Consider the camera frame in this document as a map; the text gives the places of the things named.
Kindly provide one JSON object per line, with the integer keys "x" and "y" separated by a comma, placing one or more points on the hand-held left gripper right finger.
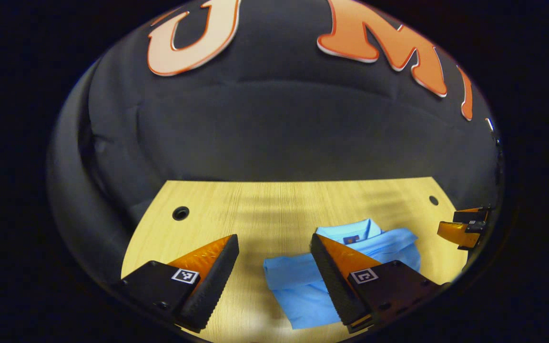
{"x": 334, "y": 286}

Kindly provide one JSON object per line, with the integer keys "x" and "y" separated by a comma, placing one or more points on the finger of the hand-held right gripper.
{"x": 455, "y": 233}

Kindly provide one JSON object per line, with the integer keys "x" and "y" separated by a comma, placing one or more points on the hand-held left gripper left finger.
{"x": 212, "y": 286}

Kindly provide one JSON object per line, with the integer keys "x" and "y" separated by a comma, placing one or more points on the light blue T-shirt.
{"x": 298, "y": 290}

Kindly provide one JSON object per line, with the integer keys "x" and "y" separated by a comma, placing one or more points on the black backdrop cloth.
{"x": 279, "y": 128}

